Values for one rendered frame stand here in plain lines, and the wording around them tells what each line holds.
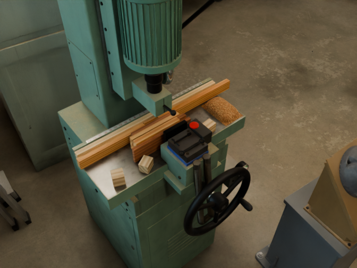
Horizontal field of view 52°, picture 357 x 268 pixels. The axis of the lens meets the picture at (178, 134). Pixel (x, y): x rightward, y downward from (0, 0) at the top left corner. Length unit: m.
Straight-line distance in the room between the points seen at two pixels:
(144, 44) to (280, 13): 3.10
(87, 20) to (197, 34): 2.43
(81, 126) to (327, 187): 0.97
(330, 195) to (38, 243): 1.50
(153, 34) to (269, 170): 1.59
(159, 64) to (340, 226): 0.92
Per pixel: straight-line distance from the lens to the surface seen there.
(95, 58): 1.28
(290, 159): 2.52
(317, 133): 2.74
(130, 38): 1.05
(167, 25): 1.01
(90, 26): 1.22
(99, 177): 1.22
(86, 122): 1.55
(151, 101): 1.21
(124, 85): 1.27
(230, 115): 1.37
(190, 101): 1.38
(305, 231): 1.67
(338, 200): 1.47
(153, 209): 1.38
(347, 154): 1.43
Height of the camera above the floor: 1.86
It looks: 46 degrees down
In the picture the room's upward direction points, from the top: straight up
